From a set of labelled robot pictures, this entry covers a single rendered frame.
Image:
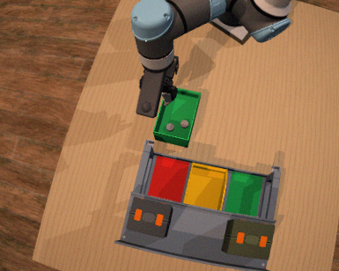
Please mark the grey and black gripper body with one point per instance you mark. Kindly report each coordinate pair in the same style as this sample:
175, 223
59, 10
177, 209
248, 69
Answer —
169, 74

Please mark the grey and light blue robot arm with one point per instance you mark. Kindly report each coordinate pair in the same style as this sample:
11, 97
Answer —
155, 25

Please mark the green bin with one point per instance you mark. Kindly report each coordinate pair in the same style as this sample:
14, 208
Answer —
184, 107

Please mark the grey metal shelf rack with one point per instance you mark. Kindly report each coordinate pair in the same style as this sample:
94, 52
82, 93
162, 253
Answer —
197, 233

